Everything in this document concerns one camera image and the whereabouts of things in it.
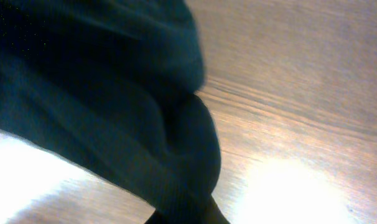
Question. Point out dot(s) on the black t-shirt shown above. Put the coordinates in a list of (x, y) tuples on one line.
[(112, 86)]

